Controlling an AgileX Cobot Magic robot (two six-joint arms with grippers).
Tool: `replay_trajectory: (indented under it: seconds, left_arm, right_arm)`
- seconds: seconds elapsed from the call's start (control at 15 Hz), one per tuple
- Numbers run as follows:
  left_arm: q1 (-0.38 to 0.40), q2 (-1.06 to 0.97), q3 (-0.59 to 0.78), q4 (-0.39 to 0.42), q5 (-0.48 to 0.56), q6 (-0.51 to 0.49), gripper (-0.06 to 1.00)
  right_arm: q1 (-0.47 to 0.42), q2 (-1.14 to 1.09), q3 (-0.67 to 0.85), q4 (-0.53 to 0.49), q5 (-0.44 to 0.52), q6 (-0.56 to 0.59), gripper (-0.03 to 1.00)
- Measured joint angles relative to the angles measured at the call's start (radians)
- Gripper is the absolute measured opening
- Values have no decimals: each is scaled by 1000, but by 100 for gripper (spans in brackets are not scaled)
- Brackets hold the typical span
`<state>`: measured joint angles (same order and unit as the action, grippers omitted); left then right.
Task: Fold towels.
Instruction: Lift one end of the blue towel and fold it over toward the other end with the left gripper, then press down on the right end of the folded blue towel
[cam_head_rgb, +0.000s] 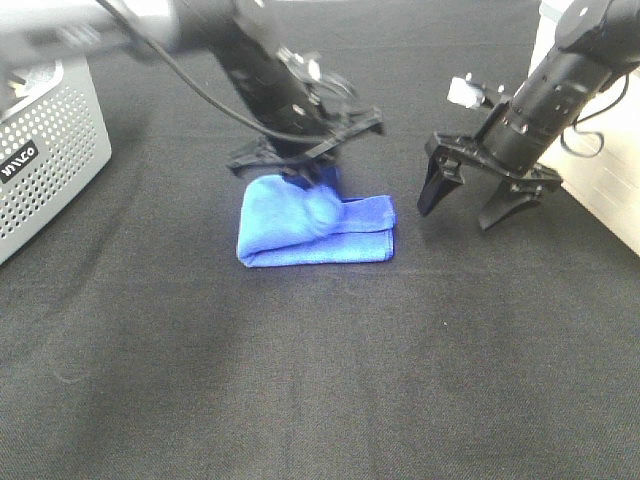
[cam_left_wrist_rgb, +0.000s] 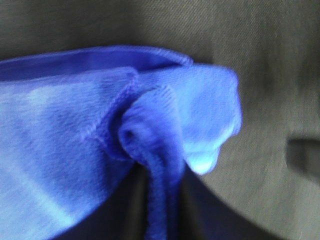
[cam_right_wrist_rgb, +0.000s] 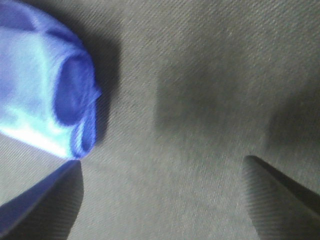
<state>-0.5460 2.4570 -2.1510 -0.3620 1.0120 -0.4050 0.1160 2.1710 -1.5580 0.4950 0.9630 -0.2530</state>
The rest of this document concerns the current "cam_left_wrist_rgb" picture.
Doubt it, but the blue microfiber towel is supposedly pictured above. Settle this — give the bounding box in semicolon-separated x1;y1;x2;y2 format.
0;45;242;240

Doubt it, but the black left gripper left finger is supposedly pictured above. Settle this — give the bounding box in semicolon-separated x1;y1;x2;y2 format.
55;169;147;240

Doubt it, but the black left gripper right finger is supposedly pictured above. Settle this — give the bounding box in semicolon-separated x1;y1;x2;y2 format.
177;166;277;240

